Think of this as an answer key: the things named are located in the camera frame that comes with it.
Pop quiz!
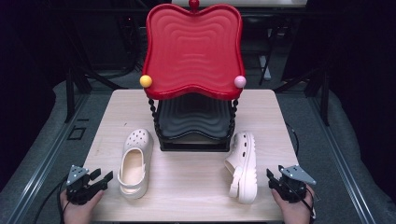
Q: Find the cream clog shoe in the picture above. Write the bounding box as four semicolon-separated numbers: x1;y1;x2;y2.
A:
224;132;259;205
117;128;155;201

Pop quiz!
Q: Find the person's left hand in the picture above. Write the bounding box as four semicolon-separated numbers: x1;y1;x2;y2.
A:
59;189;106;224

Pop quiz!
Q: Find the person's right hand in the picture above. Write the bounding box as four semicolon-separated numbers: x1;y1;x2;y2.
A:
271;186;317;224

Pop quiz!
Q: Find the black cable beside table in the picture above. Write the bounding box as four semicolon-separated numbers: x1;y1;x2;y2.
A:
284;121;301;157

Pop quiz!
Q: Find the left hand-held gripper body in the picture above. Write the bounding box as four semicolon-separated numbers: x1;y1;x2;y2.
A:
65;164;108;206

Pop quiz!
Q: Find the red and black shoe rack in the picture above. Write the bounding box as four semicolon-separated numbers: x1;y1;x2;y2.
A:
139;0;248;153

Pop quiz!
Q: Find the metal floor rail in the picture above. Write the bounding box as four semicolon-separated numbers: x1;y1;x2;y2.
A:
5;92;92;224
306;92;378;224

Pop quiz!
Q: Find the black metal stand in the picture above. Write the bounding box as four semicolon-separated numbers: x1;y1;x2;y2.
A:
273;66;332;127
64;66;129;124

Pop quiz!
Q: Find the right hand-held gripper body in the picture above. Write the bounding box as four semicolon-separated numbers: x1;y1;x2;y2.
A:
273;164;318;204

